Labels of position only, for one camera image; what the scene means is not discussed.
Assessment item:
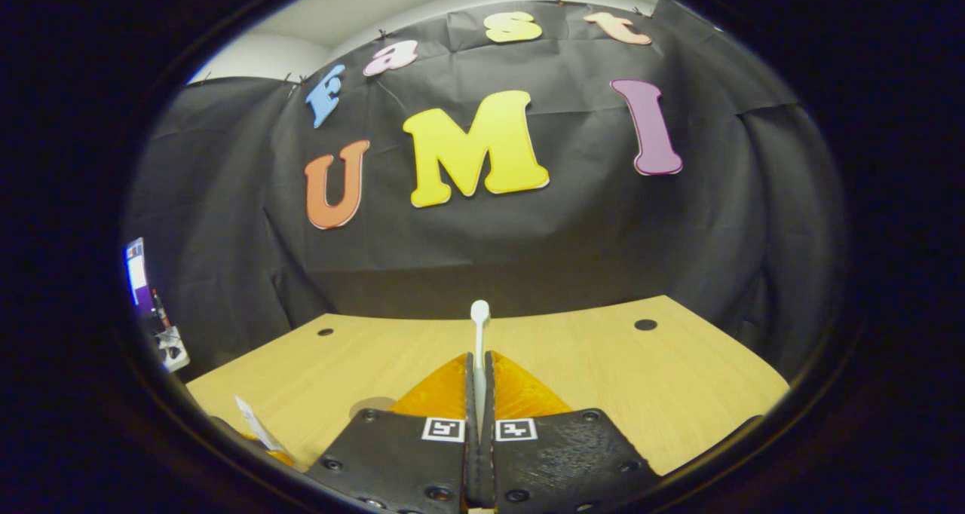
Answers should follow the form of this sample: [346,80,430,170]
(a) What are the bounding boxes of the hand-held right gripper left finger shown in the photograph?
[305,352,478,514]

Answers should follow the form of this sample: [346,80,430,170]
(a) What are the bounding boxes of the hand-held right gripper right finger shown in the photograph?
[482,350,664,514]

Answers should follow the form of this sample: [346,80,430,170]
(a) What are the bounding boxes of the white toothpaste tube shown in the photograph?
[234,395,286,453]

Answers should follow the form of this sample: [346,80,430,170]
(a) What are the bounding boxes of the round brown coaster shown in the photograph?
[348,397,397,421]

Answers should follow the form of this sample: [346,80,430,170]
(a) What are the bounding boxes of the pale green toothbrush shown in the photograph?
[469,299,492,443]

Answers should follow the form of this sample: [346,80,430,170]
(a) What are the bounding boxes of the computer monitor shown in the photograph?
[124,237,156,316]

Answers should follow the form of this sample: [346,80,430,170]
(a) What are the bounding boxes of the black backdrop cloth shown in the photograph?
[124,0,849,383]

